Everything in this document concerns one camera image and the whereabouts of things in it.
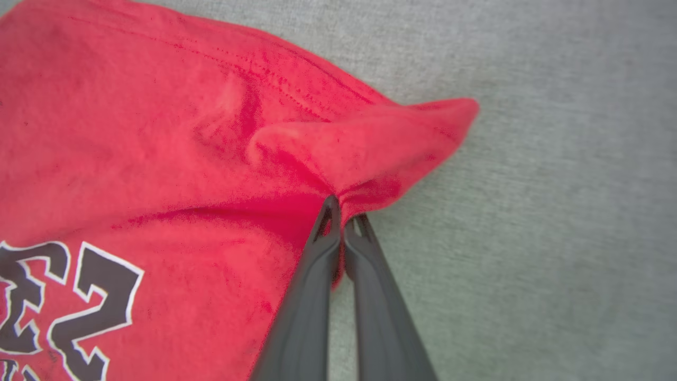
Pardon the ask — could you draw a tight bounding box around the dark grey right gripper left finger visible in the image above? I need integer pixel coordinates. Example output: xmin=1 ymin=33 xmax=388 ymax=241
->
xmin=250 ymin=195 xmax=341 ymax=381

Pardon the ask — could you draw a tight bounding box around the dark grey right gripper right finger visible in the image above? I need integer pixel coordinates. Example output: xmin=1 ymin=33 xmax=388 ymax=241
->
xmin=344 ymin=214 xmax=438 ymax=381

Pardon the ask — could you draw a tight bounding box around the red printed t-shirt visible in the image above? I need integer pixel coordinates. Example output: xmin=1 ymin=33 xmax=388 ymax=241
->
xmin=0 ymin=0 xmax=481 ymax=381

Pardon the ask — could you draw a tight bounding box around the grey fabric table cover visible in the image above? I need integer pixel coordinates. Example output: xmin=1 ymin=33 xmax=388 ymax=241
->
xmin=0 ymin=0 xmax=677 ymax=381

